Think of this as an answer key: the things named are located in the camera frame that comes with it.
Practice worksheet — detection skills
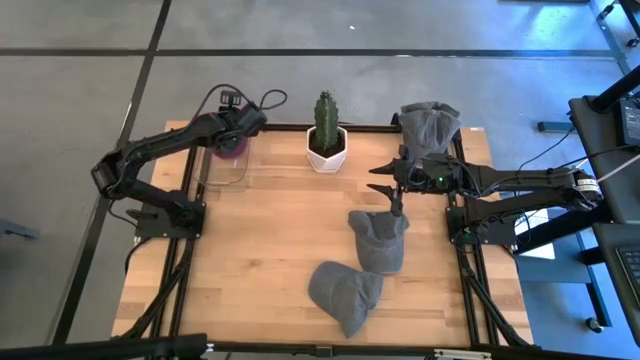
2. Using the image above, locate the white cable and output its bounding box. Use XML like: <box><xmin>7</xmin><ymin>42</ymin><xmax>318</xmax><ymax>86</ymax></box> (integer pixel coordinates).
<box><xmin>596</xmin><ymin>152</ymin><xmax>640</xmax><ymax>184</ymax></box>

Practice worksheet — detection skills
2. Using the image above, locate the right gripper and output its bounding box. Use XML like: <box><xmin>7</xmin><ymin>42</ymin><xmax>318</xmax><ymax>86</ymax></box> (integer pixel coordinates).
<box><xmin>366</xmin><ymin>144</ymin><xmax>459</xmax><ymax>216</ymax></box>

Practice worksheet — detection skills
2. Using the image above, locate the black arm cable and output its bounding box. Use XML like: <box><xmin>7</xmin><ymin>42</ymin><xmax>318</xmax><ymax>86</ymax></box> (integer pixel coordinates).
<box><xmin>517</xmin><ymin>124</ymin><xmax>576</xmax><ymax>174</ymax></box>
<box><xmin>192</xmin><ymin>83</ymin><xmax>289</xmax><ymax>121</ymax></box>

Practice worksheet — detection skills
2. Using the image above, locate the white faceted plant pot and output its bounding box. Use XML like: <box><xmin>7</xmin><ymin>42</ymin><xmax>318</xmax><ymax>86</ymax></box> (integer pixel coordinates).
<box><xmin>305</xmin><ymin>125</ymin><xmax>349</xmax><ymax>175</ymax></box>

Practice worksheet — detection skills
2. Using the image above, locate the green cactus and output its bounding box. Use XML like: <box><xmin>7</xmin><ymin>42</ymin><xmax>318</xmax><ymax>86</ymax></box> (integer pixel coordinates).
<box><xmin>313</xmin><ymin>89</ymin><xmax>340</xmax><ymax>154</ymax></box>

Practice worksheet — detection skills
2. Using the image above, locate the black aluminium table frame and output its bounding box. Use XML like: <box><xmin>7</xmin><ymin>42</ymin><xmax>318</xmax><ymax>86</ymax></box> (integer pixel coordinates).
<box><xmin>0</xmin><ymin>122</ymin><xmax>640</xmax><ymax>360</ymax></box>

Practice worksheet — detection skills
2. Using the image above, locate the black keyboard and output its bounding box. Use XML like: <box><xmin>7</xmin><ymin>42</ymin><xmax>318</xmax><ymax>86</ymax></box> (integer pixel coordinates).
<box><xmin>614</xmin><ymin>244</ymin><xmax>640</xmax><ymax>301</ymax></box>

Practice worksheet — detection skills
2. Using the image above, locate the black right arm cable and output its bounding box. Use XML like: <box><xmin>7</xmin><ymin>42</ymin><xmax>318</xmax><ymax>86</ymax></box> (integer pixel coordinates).
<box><xmin>517</xmin><ymin>124</ymin><xmax>576</xmax><ymax>174</ymax></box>

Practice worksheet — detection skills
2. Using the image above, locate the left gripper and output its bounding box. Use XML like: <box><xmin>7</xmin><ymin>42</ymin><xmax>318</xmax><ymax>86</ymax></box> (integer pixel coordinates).
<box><xmin>222</xmin><ymin>102</ymin><xmax>268</xmax><ymax>154</ymax></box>

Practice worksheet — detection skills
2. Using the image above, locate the white paper sheet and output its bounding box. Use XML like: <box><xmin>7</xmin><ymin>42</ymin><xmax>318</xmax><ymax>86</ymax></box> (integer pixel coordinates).
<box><xmin>514</xmin><ymin>209</ymin><xmax>557</xmax><ymax>261</ymax></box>

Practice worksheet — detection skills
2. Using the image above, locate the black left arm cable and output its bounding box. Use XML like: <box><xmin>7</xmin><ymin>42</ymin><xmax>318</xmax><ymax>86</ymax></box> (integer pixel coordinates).
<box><xmin>192</xmin><ymin>83</ymin><xmax>289</xmax><ymax>121</ymax></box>

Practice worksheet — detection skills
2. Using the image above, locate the black power adapter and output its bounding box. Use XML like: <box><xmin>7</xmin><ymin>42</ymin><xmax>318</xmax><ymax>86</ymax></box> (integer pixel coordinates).
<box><xmin>619</xmin><ymin>97</ymin><xmax>640</xmax><ymax>147</ymax></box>

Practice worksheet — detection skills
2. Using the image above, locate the clear acrylic container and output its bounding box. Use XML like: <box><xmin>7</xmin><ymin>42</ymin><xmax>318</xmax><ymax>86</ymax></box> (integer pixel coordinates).
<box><xmin>197</xmin><ymin>134</ymin><xmax>252</xmax><ymax>194</ymax></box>

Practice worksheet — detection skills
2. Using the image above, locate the black side desk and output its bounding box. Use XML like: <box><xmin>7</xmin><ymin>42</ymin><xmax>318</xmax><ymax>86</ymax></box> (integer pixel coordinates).
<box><xmin>568</xmin><ymin>94</ymin><xmax>640</xmax><ymax>226</ymax></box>

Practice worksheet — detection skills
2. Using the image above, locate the black pole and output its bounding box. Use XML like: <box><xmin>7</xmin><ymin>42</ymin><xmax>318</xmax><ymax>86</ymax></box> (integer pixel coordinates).
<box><xmin>589</xmin><ymin>63</ymin><xmax>640</xmax><ymax>112</ymax></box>

